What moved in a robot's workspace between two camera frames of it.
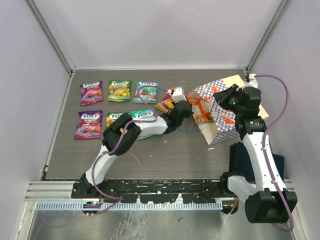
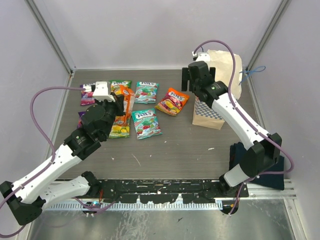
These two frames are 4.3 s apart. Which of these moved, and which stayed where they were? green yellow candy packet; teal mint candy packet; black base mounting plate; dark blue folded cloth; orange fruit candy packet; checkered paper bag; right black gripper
Moved: checkered paper bag; right black gripper
Stayed: orange fruit candy packet; dark blue folded cloth; black base mounting plate; teal mint candy packet; green yellow candy packet
